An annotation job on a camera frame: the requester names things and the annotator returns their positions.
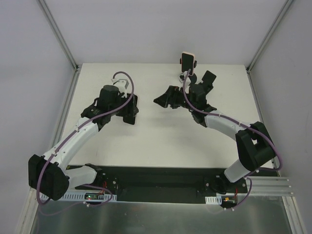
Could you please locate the right white cable duct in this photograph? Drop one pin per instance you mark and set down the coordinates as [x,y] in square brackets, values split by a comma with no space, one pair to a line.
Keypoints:
[213,200]

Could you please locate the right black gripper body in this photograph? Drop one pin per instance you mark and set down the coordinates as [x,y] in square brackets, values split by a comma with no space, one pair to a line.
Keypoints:
[181,96]

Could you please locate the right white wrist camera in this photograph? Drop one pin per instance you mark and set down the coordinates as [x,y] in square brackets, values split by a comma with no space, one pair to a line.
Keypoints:
[182,77]

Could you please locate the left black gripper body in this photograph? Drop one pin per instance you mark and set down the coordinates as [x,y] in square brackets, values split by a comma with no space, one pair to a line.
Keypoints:
[130,108]

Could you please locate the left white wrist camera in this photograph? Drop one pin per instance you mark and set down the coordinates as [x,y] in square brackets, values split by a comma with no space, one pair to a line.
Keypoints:
[122,85]

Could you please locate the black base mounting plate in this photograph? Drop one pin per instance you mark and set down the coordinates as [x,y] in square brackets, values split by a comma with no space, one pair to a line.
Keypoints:
[167,185]

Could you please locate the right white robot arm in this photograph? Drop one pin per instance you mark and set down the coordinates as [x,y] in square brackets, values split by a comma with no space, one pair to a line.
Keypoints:
[254,145]

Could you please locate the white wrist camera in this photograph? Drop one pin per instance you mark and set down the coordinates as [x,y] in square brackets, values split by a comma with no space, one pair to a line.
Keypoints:
[122,85]
[182,77]

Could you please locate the aluminium extrusion rail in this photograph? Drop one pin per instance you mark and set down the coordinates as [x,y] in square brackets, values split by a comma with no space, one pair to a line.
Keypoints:
[271,186]

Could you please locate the aluminium frame post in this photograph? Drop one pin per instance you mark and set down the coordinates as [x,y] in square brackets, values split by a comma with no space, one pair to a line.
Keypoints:
[274,26]
[57,33]

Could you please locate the left white cable duct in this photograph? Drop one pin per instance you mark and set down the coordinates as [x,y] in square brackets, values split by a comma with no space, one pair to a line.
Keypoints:
[85,196]

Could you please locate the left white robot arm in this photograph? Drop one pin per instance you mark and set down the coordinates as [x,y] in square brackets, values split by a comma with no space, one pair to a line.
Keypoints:
[49,175]

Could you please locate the left aluminium frame post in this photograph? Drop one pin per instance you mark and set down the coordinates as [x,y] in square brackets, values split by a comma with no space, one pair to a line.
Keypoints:
[57,33]

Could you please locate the pink-case smartphone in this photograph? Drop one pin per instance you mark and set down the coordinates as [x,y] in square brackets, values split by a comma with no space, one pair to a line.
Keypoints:
[129,119]
[187,62]

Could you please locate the black folding phone stand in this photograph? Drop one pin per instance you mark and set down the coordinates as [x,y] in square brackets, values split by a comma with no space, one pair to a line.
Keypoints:
[207,81]

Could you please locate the white cable duct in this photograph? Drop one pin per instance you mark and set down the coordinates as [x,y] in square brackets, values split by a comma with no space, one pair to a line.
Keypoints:
[213,200]
[85,196]

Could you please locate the right aluminium frame post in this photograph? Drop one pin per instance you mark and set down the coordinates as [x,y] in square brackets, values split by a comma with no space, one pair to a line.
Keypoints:
[274,26]

